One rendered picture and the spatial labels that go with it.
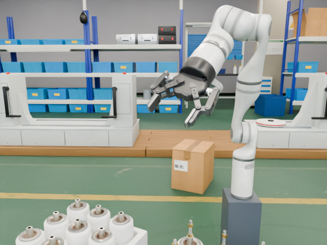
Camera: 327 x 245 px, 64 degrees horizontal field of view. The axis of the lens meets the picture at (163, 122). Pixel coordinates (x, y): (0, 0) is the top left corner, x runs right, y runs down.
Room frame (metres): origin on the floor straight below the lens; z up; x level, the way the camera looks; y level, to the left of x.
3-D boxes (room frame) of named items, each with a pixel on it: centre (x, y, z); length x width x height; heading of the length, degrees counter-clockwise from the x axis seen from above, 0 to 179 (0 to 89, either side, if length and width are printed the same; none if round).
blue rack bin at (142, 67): (5.46, 0.33, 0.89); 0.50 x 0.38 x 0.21; 176
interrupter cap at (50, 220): (0.97, 0.43, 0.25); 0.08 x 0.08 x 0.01
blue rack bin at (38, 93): (5.52, 2.57, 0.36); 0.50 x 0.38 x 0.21; 178
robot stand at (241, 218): (1.08, -0.35, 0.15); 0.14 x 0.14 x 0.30; 88
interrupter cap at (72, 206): (1.07, 0.38, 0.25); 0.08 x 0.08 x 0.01
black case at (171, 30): (5.41, -0.07, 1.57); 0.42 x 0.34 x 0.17; 177
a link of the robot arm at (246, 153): (1.08, -0.35, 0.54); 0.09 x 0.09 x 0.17; 86
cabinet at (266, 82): (6.08, -2.15, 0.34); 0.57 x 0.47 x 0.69; 178
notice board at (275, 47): (6.56, -2.64, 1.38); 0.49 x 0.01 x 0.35; 88
